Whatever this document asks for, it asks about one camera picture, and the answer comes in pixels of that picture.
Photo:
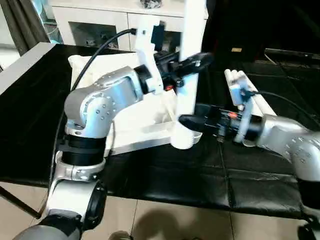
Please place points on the dark grey curtain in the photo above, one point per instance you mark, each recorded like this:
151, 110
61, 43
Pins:
25, 25

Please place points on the crumpled silver object on cabinet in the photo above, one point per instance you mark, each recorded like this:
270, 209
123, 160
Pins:
150, 3

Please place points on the white plastic table top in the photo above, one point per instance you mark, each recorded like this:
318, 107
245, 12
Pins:
135, 125

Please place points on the black metal bar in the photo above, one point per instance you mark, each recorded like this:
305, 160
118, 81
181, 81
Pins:
295, 51

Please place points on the black table frame leg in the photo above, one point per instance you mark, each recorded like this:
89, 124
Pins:
20, 202

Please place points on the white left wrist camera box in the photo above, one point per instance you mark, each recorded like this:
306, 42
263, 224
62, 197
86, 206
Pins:
145, 45

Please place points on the white glass-door cabinet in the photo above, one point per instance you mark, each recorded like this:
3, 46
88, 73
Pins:
100, 17

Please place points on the small yellow label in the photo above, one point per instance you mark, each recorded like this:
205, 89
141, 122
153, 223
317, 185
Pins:
236, 49

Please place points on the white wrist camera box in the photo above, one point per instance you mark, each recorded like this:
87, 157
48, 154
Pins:
246, 107
145, 45

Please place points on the black work mat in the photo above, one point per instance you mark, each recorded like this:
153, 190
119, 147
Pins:
165, 175

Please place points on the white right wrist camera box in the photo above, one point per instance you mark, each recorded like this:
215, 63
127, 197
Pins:
246, 107

